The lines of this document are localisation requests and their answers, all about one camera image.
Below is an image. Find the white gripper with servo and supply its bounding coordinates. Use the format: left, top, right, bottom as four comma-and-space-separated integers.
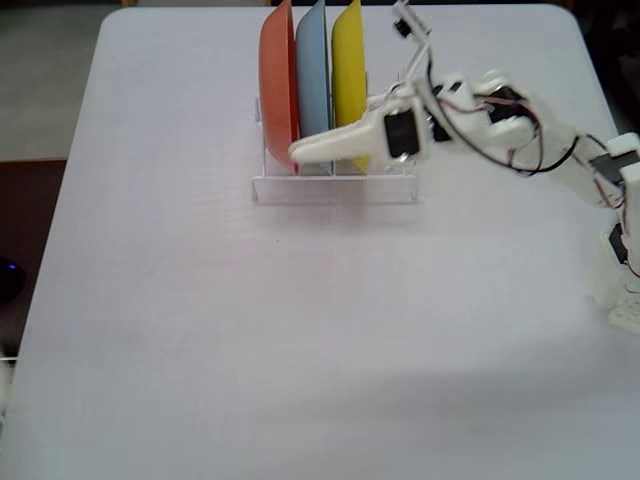
288, 93, 435, 174

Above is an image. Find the yellow plate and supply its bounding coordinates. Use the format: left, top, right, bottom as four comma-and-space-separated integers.
331, 0, 372, 174

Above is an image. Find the light blue plate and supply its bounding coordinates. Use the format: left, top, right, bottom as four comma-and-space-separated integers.
294, 0, 335, 175

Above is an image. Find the orange plate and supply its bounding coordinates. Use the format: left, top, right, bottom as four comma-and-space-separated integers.
258, 0, 301, 176

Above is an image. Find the white wire dish rack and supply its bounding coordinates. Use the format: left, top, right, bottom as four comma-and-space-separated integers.
251, 69, 420, 205

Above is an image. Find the wrist camera on white bracket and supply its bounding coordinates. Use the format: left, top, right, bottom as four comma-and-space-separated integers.
391, 0, 435, 94

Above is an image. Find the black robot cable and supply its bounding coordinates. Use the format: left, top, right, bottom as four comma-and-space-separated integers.
424, 84, 582, 179

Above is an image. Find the white metal frame piece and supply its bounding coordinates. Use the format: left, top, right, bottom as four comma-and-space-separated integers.
0, 355, 20, 416

